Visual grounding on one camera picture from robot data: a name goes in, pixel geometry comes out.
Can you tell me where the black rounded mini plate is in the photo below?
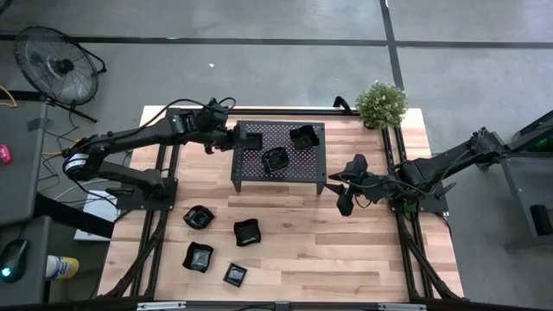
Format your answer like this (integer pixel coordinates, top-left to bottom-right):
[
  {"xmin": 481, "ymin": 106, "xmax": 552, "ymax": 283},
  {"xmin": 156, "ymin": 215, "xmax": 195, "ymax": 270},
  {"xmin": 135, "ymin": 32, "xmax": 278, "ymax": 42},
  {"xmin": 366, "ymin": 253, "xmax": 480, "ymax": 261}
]
[
  {"xmin": 260, "ymin": 146, "xmax": 291, "ymax": 175},
  {"xmin": 182, "ymin": 205, "xmax": 216, "ymax": 231}
]

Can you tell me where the silver aluminium bracket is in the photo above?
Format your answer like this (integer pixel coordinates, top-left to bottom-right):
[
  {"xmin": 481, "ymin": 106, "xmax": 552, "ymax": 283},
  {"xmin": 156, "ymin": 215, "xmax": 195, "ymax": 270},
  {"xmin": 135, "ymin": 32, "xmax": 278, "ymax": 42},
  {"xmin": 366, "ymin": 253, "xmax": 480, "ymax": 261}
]
[
  {"xmin": 136, "ymin": 301, "xmax": 187, "ymax": 311},
  {"xmin": 378, "ymin": 302, "xmax": 428, "ymax": 311}
]

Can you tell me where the white flat box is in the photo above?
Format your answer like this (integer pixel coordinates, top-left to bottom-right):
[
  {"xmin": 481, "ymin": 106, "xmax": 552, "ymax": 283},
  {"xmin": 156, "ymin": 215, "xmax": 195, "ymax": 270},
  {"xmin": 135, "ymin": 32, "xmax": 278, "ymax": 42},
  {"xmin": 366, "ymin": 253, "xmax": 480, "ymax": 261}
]
[{"xmin": 73, "ymin": 189, "xmax": 124, "ymax": 242}]

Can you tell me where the black wavy square mini plate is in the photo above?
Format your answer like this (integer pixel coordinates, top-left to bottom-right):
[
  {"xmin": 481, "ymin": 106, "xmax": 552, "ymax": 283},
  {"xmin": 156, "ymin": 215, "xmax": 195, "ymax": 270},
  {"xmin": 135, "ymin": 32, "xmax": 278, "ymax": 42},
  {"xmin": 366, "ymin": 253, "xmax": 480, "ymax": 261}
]
[
  {"xmin": 232, "ymin": 218, "xmax": 263, "ymax": 248},
  {"xmin": 181, "ymin": 241, "xmax": 215, "ymax": 274},
  {"xmin": 288, "ymin": 124, "xmax": 321, "ymax": 151}
]

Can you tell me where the green potted plant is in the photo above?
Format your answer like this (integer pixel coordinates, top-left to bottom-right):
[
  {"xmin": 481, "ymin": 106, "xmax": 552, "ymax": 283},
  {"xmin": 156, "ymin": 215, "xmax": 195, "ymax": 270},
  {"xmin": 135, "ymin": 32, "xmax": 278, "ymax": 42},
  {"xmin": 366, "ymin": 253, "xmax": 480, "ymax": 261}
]
[{"xmin": 354, "ymin": 79, "xmax": 410, "ymax": 131}]

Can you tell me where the black floor fan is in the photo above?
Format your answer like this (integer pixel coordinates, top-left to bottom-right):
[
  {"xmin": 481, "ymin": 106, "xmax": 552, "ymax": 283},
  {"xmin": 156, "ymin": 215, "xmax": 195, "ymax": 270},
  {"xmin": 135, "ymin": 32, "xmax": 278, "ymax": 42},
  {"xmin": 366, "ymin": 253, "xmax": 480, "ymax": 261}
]
[{"xmin": 13, "ymin": 25, "xmax": 108, "ymax": 124}]

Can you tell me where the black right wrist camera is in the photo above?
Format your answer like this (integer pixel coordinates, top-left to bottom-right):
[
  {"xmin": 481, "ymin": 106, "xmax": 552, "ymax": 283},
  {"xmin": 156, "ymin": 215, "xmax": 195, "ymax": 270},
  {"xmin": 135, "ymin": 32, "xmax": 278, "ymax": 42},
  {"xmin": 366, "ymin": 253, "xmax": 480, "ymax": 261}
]
[{"xmin": 343, "ymin": 153, "xmax": 370, "ymax": 179}]

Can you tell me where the grey side desk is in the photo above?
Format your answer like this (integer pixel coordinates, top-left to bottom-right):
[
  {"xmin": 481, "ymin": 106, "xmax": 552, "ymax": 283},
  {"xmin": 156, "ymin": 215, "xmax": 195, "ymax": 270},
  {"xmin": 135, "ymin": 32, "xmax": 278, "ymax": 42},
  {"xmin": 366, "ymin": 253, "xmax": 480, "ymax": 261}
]
[{"xmin": 0, "ymin": 101, "xmax": 52, "ymax": 307}]

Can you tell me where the black metal table frame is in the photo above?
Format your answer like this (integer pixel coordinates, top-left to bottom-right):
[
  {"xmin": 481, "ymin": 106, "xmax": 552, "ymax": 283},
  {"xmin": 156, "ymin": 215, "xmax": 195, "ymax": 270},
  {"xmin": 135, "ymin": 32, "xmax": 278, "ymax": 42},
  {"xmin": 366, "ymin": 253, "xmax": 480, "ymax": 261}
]
[{"xmin": 97, "ymin": 97, "xmax": 466, "ymax": 303}]

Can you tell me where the black perforated metal rack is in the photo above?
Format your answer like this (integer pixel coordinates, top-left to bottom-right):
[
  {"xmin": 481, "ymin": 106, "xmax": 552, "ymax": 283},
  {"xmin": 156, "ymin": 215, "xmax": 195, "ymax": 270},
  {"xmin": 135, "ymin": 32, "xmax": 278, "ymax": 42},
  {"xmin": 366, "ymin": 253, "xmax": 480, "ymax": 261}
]
[{"xmin": 230, "ymin": 119, "xmax": 328, "ymax": 195}]

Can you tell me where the black computer mouse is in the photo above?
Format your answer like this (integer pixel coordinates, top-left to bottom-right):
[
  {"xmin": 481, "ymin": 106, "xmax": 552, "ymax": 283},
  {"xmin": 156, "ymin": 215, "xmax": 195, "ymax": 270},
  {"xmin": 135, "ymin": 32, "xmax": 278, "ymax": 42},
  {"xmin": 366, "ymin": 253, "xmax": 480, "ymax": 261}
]
[{"xmin": 0, "ymin": 238, "xmax": 29, "ymax": 284}]

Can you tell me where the white yellow spray can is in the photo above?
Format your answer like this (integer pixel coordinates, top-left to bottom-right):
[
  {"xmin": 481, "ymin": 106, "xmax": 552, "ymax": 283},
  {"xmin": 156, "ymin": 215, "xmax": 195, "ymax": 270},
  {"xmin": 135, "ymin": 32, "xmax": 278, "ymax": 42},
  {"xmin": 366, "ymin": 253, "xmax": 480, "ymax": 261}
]
[{"xmin": 45, "ymin": 254, "xmax": 80, "ymax": 281}]

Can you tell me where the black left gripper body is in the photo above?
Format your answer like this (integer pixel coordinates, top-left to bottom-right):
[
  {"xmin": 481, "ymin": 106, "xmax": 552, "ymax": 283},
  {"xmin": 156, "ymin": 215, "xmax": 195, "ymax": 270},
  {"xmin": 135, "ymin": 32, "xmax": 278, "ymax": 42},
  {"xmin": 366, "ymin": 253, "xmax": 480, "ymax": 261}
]
[{"xmin": 196, "ymin": 127, "xmax": 237, "ymax": 152}]

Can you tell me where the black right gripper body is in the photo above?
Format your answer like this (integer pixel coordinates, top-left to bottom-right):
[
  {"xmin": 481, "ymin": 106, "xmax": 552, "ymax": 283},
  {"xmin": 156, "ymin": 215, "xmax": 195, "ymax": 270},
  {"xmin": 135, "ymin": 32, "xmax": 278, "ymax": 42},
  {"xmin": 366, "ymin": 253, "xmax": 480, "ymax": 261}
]
[{"xmin": 349, "ymin": 175, "xmax": 392, "ymax": 203}]

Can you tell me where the black metal beam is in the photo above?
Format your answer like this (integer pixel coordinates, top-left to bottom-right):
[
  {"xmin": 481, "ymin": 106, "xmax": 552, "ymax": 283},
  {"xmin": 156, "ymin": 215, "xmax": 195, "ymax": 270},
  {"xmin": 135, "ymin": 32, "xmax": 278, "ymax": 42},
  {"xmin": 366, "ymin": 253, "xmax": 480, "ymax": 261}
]
[{"xmin": 33, "ymin": 193, "xmax": 116, "ymax": 239}]

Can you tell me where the grey metal cart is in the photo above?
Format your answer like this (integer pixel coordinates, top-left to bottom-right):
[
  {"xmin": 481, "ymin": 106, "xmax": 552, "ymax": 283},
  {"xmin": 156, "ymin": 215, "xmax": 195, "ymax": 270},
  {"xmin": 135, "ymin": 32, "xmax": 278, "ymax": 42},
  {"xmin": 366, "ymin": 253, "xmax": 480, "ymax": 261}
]
[{"xmin": 474, "ymin": 110, "xmax": 553, "ymax": 251}]

